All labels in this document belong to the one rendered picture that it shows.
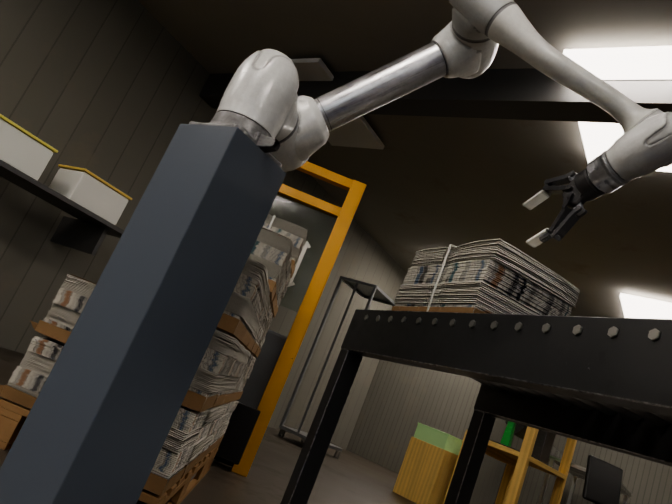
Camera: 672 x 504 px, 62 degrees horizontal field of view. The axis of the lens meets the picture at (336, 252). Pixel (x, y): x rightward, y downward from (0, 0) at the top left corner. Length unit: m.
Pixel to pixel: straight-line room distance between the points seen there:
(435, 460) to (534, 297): 4.36
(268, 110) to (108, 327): 0.61
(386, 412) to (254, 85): 7.77
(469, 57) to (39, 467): 1.41
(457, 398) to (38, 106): 6.41
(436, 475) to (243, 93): 4.76
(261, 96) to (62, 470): 0.89
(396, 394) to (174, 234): 7.79
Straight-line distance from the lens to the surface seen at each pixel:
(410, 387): 8.81
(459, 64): 1.68
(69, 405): 1.28
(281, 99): 1.42
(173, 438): 1.66
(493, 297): 1.39
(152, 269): 1.24
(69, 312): 2.18
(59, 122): 4.87
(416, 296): 1.56
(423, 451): 5.80
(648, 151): 1.40
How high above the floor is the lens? 0.53
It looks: 14 degrees up
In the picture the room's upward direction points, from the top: 22 degrees clockwise
